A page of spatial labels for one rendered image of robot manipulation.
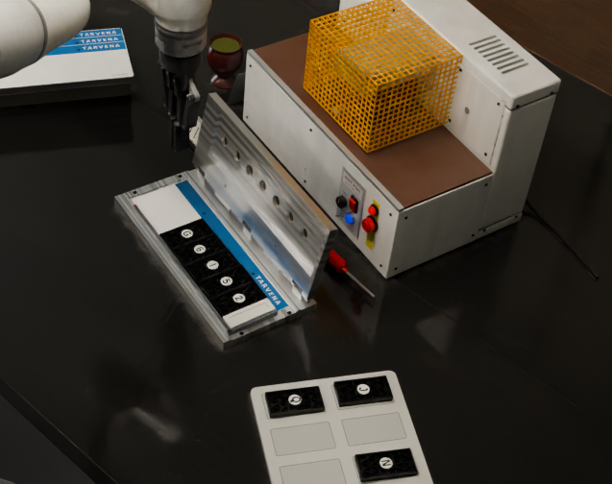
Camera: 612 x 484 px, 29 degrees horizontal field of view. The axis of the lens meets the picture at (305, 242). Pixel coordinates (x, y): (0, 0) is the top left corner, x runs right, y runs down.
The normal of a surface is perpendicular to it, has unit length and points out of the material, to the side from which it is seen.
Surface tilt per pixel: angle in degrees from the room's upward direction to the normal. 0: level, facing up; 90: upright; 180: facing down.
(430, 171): 0
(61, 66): 0
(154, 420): 0
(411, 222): 90
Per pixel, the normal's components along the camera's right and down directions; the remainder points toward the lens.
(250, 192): -0.80, 0.19
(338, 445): 0.08, -0.70
